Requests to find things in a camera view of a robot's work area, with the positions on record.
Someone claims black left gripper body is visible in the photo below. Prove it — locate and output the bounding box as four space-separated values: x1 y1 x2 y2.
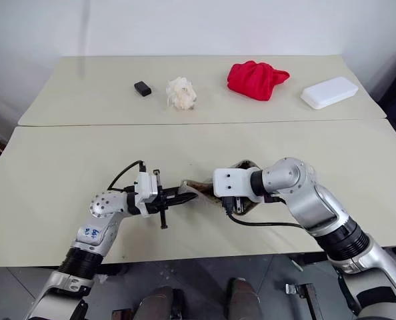
151 169 173 231

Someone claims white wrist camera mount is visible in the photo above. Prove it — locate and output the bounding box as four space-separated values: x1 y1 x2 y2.
133 171 163 219
213 167 257 198

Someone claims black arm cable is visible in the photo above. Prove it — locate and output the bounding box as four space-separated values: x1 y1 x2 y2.
107 160 148 195
222 195 307 231

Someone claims dark rounded shape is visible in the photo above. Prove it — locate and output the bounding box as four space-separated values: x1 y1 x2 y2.
229 277 264 320
137 286 186 320

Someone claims red crumpled cloth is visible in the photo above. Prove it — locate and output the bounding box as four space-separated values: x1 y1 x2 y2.
226 60 291 103

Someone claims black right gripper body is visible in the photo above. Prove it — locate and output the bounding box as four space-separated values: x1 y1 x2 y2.
219 195 253 216

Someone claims grey checkered fabric pouch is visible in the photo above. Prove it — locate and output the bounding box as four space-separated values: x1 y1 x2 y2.
181 159 263 218

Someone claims white plastic box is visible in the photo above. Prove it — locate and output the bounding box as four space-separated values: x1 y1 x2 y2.
299 77 359 111

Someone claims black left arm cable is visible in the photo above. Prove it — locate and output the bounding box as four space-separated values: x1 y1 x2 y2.
107 160 148 195

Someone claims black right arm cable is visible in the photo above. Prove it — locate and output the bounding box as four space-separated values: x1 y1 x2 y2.
222 195 307 231

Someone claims small black box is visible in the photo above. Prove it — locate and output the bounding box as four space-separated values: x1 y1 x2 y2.
133 81 153 98

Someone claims white crumpled mesh ball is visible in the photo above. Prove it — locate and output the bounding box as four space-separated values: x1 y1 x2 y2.
165 77 199 113

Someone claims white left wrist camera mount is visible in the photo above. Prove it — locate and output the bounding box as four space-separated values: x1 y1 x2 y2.
133 171 163 219

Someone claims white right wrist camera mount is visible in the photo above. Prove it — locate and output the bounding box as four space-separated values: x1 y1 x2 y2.
213 167 257 198

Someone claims metal bracket with dark bar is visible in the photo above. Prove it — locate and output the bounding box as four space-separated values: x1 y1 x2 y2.
284 283 321 320

